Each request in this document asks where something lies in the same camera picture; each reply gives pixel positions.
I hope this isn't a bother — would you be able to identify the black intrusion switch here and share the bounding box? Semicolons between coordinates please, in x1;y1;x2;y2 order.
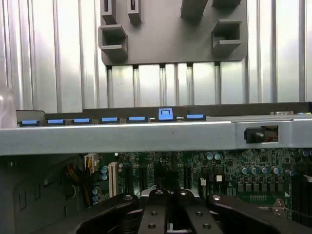
243;126;267;145

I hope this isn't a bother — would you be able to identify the grey power supply unit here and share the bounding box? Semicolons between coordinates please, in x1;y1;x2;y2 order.
0;155;88;234

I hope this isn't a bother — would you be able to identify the silver open PC case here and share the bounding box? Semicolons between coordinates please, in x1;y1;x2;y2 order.
0;87;312;234

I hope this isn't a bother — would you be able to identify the black yellow power wire bundle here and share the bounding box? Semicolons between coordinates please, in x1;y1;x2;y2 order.
63;162;96;209

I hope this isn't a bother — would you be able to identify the black expansion slot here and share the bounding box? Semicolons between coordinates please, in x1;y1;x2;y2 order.
137;167;146;194
185;167;194;192
124;165;133;195

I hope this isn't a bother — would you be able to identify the CPU socket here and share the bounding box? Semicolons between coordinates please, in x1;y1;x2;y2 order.
257;198;291;220

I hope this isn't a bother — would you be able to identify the white expansion slot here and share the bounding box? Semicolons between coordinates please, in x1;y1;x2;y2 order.
108;161;118;199

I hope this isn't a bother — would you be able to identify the green Dell motherboard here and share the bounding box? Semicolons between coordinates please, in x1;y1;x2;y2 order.
84;149;312;221

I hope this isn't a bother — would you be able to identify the grey plastic parts rack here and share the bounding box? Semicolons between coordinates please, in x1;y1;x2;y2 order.
97;0;248;66

